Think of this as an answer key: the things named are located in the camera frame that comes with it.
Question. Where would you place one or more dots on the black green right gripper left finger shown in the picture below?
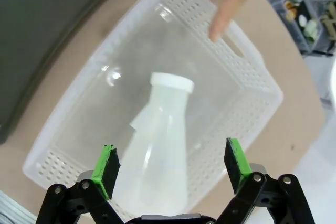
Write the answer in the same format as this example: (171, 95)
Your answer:
(105, 176)

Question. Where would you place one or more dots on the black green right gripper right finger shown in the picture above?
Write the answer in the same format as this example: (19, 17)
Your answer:
(236, 166)

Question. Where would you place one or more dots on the translucent white conical flask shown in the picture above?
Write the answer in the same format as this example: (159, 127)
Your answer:
(162, 142)

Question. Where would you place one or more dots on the person's left hand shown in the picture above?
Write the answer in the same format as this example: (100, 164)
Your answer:
(231, 1)

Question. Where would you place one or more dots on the white paper sheet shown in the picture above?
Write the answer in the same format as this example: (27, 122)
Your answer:
(139, 121)

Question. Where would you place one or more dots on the white perforated plastic basket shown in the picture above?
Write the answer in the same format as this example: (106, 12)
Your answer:
(249, 82)

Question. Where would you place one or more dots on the grey ribbed cover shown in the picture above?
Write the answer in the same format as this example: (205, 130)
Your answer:
(13, 208)

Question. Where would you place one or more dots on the dark brown serving tray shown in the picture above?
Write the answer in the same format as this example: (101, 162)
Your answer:
(39, 37)

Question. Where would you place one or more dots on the clear plastic storage bin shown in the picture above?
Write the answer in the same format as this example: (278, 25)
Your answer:
(315, 1)

